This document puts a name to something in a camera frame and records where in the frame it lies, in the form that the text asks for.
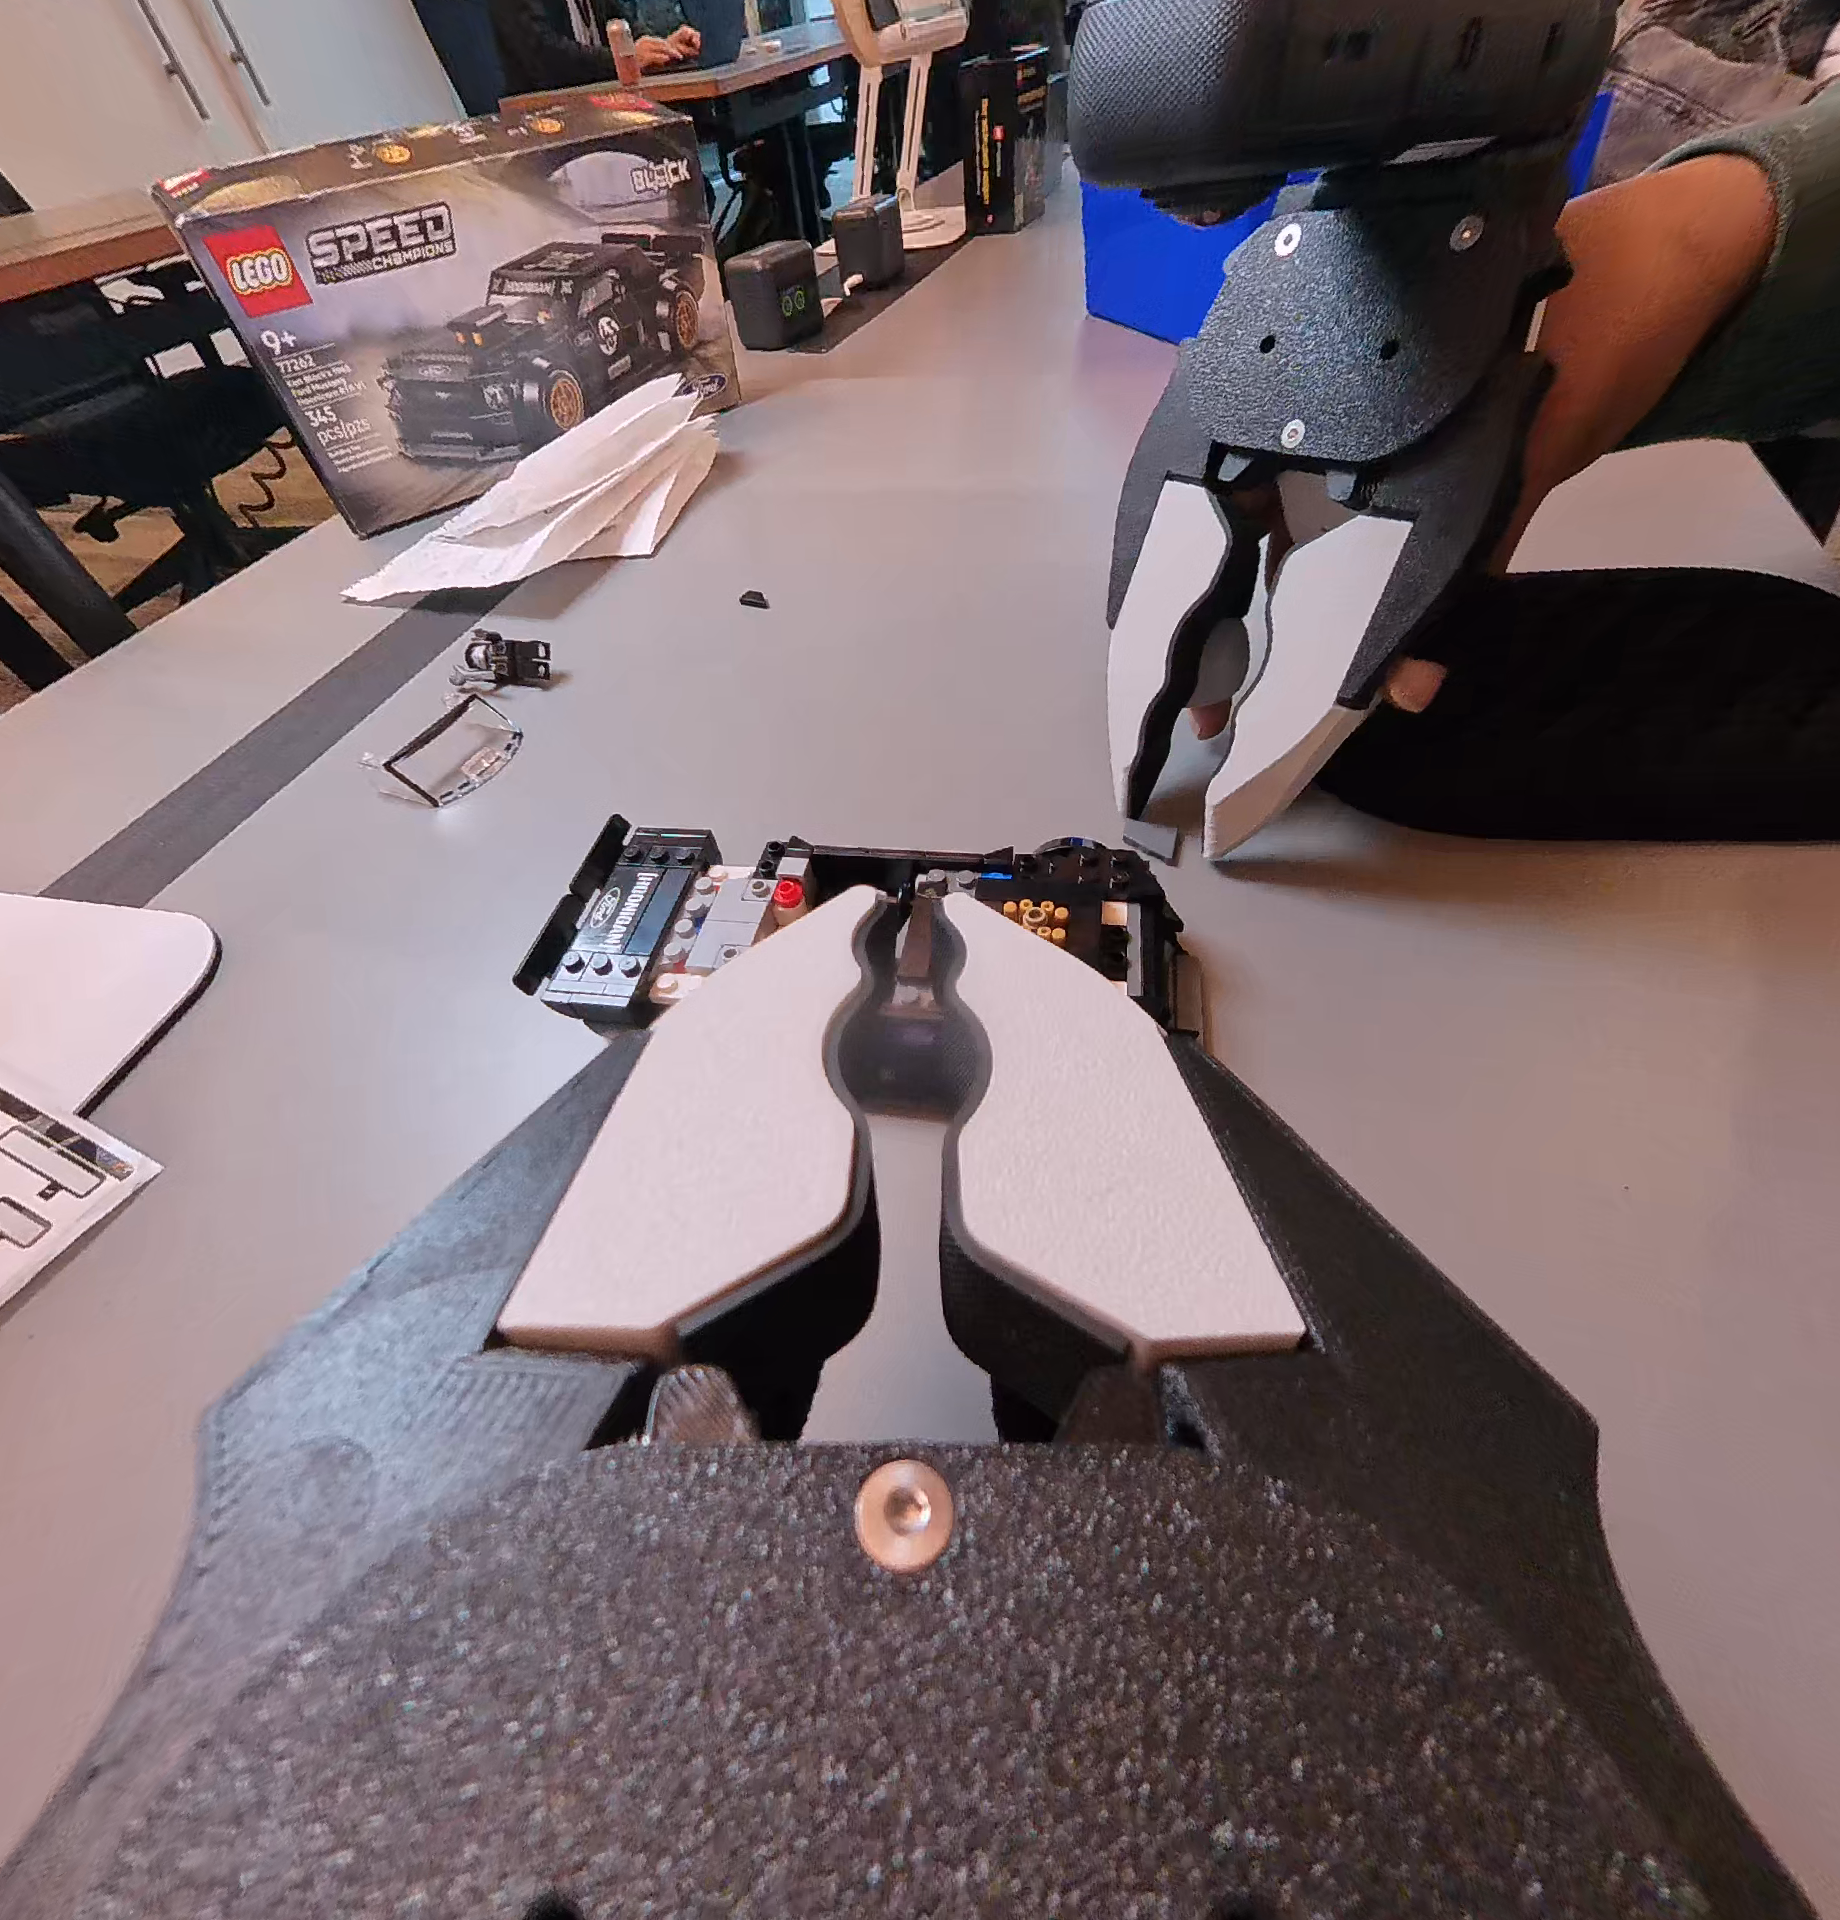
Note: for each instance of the small black lego assembly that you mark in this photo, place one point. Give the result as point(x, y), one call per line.
point(505, 655)

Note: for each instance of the lego set box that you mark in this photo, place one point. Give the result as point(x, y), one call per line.
point(457, 315)

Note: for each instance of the black box-shaped device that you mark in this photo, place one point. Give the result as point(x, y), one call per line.
point(773, 294)
point(866, 241)

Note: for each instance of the lego sticker sheet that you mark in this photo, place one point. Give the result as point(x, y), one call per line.
point(36, 1201)

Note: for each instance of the clear lego windshield piece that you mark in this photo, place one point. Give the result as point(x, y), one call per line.
point(445, 755)

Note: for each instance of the lego car model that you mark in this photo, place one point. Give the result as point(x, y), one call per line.
point(667, 915)

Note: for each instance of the crumpled white paper bag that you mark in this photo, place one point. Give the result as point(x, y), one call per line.
point(562, 496)

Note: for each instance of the tall black box device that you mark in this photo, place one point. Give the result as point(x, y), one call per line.
point(1005, 136)

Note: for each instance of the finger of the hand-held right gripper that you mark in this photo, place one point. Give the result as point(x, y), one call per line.
point(1162, 615)
point(1325, 646)

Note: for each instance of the blue plastic bin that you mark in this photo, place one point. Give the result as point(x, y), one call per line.
point(1146, 270)

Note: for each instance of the black office chair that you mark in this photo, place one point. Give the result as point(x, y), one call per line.
point(82, 420)

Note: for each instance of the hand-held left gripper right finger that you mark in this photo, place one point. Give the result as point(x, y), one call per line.
point(1117, 1185)

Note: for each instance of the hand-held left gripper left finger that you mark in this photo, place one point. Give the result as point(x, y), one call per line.
point(711, 1171)

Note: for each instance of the white booklet stand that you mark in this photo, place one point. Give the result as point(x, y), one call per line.
point(896, 121)

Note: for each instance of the grey wedge lego piece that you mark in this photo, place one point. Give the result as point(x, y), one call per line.
point(1155, 840)

